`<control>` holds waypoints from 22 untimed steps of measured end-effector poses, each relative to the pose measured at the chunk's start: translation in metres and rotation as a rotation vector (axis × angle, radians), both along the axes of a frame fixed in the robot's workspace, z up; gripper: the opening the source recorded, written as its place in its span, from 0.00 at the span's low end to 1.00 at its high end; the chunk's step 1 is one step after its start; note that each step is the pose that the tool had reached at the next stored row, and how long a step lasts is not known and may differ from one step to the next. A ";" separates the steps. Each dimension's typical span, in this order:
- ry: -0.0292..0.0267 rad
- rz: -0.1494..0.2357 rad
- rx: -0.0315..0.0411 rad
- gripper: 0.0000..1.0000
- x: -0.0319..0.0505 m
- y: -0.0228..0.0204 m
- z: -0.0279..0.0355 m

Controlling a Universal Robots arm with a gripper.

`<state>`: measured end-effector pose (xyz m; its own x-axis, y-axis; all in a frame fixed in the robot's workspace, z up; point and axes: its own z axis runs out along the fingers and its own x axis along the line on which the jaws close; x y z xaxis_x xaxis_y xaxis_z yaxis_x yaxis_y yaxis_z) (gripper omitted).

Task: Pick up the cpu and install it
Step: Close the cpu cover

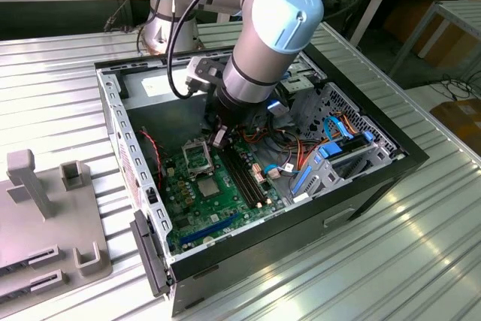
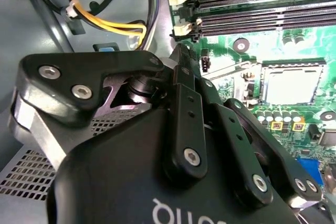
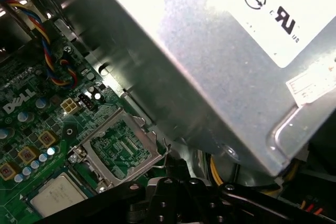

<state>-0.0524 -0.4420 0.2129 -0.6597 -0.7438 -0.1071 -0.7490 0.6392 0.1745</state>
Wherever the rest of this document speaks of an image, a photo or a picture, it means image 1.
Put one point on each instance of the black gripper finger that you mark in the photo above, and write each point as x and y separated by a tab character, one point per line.
221	137

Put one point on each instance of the silver CPU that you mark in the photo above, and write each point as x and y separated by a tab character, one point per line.
208	188

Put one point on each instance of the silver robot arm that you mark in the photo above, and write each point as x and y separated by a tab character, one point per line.
259	54

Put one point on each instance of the CPU socket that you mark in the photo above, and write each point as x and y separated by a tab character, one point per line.
206	177

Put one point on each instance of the black RAM slot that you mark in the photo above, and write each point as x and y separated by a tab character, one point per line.
246	176
235	178

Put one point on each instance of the grey power supply unit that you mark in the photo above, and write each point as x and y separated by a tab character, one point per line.
161	118

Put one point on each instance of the black case fan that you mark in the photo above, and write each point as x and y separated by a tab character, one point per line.
152	163

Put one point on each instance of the grey optical drive cage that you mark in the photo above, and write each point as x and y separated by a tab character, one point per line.
300	84

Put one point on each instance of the green motherboard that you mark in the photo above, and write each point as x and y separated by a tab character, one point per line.
210	211

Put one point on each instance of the blue expansion slot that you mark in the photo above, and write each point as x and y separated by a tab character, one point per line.
208	229

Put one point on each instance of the hard disk in blue carrier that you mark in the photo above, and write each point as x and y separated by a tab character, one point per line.
330	150

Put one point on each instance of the grey perforated disk bay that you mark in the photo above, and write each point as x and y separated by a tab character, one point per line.
338	99

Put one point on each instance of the black PC case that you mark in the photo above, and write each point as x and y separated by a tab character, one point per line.
263	257

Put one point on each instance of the black card retainer latch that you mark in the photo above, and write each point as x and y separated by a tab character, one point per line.
150	257

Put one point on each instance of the stacked cardboard boxes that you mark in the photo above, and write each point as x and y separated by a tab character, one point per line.
404	16

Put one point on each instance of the grey parts rack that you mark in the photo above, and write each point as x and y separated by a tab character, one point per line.
45	238

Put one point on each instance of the brown cardboard box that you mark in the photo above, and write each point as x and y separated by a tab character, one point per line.
462	122

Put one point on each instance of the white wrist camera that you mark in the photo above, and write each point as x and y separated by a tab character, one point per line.
197	82
278	107

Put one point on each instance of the black camera bracket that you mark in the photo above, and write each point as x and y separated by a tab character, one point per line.
203	65

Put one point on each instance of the grey disk bay blue rail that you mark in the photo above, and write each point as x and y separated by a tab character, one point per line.
319	180

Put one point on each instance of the grey metal shelf frame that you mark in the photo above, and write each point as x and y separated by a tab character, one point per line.
462	11

